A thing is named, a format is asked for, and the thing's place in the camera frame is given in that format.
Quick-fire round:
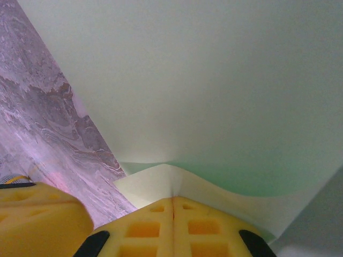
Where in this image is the light green paper sheet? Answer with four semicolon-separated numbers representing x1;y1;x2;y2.
16;0;343;257

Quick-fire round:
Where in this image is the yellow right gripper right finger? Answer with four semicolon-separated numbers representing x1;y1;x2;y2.
173;196;277;257

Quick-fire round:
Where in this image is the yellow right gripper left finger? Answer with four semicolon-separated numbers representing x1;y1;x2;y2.
73;196;175;257

